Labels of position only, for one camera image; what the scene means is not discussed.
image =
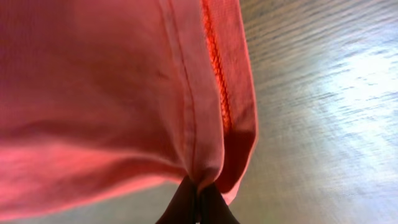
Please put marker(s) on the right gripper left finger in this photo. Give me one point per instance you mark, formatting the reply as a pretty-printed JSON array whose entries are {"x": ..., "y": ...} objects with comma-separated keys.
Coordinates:
[{"x": 181, "y": 209}]

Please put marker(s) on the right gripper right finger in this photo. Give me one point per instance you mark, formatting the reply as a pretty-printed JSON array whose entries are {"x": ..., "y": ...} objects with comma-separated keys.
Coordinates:
[{"x": 213, "y": 208}]

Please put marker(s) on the orange printed t-shirt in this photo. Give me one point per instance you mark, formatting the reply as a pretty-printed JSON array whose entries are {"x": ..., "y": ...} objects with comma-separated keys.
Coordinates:
[{"x": 101, "y": 98}]

